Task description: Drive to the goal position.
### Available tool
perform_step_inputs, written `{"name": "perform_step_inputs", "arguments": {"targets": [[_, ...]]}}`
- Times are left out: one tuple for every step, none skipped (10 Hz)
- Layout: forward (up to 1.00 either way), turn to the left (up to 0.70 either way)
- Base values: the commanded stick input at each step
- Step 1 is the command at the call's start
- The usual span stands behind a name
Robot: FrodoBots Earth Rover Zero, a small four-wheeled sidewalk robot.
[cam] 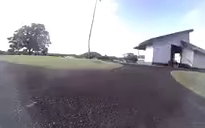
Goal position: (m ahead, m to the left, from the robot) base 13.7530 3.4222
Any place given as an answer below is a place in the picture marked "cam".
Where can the small dark bush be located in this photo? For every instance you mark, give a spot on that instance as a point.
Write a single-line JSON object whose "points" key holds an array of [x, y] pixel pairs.
{"points": [[131, 58]]}

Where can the dark asphalt road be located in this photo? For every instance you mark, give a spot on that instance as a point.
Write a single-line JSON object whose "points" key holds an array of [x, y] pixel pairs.
{"points": [[100, 96]]}

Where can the low distant hedge line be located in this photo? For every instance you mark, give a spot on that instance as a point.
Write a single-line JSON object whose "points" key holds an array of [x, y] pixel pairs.
{"points": [[70, 55]]}

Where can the tall thin leaning pole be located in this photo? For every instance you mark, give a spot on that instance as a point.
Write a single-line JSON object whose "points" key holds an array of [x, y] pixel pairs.
{"points": [[91, 26]]}

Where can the green grass field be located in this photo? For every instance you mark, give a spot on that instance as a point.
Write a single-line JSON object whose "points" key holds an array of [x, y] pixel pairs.
{"points": [[53, 61]]}

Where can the white building with dark roof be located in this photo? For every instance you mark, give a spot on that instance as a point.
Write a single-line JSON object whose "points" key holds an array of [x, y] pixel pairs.
{"points": [[165, 50]]}

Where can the large broad tree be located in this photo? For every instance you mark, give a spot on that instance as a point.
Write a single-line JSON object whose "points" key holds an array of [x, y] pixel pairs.
{"points": [[30, 38]]}

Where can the grass patch beside building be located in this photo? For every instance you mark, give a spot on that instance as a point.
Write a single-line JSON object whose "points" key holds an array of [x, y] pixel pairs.
{"points": [[198, 81]]}

